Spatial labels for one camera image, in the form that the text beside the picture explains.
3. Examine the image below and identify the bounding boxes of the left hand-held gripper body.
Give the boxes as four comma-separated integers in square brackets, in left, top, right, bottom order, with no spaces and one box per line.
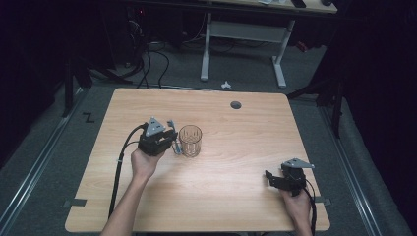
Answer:
[137,116,174,157]

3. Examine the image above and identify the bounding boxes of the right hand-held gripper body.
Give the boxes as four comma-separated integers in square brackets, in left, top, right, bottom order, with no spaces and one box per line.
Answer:
[277,157,316,198]

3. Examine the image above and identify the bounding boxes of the blue toothbrush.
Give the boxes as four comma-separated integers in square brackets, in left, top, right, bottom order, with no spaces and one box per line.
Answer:
[166,119,183,155]

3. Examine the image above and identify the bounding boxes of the clear glass mug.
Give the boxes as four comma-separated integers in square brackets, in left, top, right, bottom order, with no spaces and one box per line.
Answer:
[172,124,204,158]

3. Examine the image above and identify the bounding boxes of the person's left hand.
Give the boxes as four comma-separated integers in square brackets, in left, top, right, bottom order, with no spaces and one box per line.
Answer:
[130,147,167,182]

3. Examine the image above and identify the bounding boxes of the person's right hand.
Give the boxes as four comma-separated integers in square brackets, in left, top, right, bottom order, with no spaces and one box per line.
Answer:
[280,189,313,228]

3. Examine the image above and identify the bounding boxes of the black metal stand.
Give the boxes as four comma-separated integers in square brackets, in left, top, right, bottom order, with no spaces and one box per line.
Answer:
[286,70,345,140]
[61,55,134,118]

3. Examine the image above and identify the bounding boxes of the dark computer tower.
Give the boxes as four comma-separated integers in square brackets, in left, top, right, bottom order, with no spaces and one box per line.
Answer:
[126,4,155,67]

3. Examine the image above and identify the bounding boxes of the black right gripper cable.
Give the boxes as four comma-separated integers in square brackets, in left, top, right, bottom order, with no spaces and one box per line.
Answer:
[302,178,318,236]

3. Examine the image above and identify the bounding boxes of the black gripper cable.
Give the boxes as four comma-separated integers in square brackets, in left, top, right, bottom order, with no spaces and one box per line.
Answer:
[107,122,149,219]
[302,178,318,236]

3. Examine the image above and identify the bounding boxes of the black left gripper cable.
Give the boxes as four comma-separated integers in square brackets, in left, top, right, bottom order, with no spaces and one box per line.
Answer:
[107,122,149,219]

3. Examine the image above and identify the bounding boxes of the metal floor rail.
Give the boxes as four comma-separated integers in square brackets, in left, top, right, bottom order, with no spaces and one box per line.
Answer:
[319,105,383,236]
[0,87,87,230]

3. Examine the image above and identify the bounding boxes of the black floor cables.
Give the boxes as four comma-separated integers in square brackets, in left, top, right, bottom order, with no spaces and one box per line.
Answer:
[126,13,210,90]

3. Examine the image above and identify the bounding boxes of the desk with white metal frame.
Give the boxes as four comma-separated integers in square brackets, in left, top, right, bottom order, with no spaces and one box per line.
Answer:
[199,0,338,90]

